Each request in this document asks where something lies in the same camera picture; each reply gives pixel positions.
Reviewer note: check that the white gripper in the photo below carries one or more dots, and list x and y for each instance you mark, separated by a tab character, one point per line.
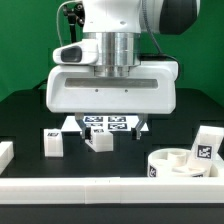
74	86

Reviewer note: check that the white round stool seat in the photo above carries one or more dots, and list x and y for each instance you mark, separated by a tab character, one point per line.
172	162

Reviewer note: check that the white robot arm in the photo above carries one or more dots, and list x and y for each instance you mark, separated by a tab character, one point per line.
105	73

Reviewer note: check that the white marker sheet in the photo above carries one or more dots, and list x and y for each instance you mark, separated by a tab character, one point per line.
111	123

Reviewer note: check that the white U-shaped fence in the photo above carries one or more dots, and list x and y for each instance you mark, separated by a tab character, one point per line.
105	190

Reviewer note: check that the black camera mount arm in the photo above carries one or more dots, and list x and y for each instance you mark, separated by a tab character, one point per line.
75	17

